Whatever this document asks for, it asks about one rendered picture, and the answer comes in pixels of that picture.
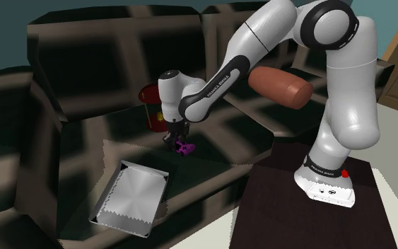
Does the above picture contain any silver rectangular tray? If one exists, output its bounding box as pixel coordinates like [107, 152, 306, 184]
[88, 159, 170, 239]

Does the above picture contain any red cylindrical can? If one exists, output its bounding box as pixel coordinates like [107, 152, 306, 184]
[138, 83, 170, 133]

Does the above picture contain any dark robot stand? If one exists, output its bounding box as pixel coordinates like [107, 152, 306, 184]
[228, 141, 398, 249]

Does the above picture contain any brown cylindrical bolster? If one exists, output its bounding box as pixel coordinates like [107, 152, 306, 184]
[247, 66, 315, 110]

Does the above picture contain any dark brown sofa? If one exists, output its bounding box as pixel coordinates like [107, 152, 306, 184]
[0, 1, 396, 249]

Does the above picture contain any purple game controller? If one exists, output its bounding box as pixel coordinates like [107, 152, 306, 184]
[175, 138, 197, 157]

